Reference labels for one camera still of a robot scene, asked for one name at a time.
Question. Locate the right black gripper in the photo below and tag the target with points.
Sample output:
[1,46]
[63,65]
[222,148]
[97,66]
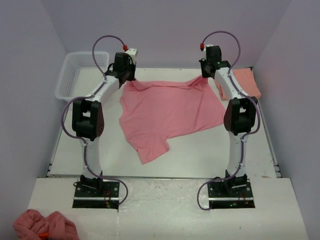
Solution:
[205,75]

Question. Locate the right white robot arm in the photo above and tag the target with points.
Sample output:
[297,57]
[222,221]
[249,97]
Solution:
[238,120]

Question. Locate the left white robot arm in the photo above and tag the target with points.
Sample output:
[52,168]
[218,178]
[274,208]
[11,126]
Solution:
[88,119]

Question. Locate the folded salmon t shirt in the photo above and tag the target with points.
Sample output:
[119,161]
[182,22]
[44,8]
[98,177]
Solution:
[246,80]

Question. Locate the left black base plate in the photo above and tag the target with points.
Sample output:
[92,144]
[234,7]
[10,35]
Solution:
[96,194]

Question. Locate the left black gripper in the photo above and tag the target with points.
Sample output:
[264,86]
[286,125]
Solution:
[133,66]

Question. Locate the white plastic basket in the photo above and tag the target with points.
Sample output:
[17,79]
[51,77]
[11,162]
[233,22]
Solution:
[80,74]

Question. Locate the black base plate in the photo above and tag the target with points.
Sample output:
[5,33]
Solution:
[96,194]
[219,197]

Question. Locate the crumpled salmon shirt pile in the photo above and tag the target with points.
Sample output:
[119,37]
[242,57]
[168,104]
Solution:
[31,225]

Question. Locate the pink t shirt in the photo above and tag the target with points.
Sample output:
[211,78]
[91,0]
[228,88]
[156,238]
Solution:
[155,111]

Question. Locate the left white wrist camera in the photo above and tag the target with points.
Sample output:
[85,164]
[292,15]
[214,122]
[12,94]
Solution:
[133,53]

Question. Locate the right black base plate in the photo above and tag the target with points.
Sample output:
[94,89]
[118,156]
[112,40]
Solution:
[219,197]

